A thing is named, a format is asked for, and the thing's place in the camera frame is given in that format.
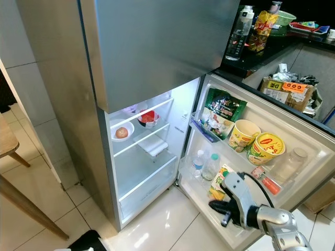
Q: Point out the yellow noodle bowl with lid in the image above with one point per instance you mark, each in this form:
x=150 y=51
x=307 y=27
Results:
x=267 y=147

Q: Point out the yellow and red snack bag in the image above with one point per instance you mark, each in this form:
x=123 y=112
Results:
x=261 y=29

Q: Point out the small pink bottle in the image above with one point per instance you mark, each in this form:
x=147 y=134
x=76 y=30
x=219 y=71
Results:
x=258 y=172

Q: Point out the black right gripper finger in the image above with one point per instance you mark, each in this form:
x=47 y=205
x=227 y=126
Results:
x=214 y=205
x=226 y=220

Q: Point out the red apple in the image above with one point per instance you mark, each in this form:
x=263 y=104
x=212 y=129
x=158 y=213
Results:
x=122 y=132

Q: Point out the red tray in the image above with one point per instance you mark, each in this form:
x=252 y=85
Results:
x=301 y=26

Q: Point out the green basket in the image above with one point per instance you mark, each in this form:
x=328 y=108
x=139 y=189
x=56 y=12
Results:
x=285 y=18

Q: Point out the yellow green juice carton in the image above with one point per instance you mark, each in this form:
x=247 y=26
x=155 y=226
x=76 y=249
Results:
x=217 y=180

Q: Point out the yellow noodle cup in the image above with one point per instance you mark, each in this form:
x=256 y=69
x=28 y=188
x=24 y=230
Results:
x=243 y=133

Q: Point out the wide black foam panel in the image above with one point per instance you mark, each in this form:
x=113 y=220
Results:
x=4 y=97

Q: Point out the black kitchen countertop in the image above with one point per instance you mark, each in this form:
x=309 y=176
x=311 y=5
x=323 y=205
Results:
x=267 y=55

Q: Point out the glass fridge shelf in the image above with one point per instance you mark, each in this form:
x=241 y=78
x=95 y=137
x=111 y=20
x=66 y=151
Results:
x=146 y=180
x=157 y=104
x=131 y=146

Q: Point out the wooden table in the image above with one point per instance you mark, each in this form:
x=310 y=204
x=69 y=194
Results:
x=8 y=144

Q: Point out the silver freezer door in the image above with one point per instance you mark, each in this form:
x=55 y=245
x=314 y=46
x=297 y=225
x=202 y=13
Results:
x=162 y=47

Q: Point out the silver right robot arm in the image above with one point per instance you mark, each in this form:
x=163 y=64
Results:
x=282 y=225

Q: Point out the plain brown cardboard box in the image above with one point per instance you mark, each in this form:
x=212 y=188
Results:
x=325 y=196

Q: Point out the clear glass jar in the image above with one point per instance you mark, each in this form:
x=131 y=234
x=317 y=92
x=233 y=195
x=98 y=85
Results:
x=291 y=164

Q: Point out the flat dark blue packet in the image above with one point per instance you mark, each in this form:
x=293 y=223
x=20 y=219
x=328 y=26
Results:
x=201 y=130

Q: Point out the fridge compartment door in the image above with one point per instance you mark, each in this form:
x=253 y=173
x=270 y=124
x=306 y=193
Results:
x=288 y=123

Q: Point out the clear bottle with green cap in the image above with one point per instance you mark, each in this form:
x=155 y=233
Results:
x=211 y=166

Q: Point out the red and white bowl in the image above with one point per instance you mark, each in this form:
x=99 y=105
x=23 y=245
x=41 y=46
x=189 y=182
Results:
x=148 y=117

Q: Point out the cardboard box with orange labels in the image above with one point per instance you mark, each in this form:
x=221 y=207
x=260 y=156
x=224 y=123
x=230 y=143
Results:
x=285 y=94

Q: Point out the black plastic bag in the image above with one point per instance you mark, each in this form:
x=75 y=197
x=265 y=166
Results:
x=310 y=80

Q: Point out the green snack bag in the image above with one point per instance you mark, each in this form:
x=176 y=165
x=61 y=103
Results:
x=225 y=107

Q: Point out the white rectangular box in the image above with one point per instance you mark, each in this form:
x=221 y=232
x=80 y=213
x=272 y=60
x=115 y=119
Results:
x=154 y=145

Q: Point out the crumpled clear plastic bag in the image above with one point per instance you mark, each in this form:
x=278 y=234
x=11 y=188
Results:
x=282 y=72

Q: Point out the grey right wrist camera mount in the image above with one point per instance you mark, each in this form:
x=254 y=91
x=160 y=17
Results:
x=238 y=191

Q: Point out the silver two-door fridge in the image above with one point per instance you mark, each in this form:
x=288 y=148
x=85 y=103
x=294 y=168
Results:
x=52 y=78

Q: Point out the black floor mat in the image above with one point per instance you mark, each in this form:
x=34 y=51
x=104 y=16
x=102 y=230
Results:
x=89 y=241

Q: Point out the tall clear water bottle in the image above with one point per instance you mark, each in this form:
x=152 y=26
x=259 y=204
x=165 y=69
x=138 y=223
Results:
x=238 y=31

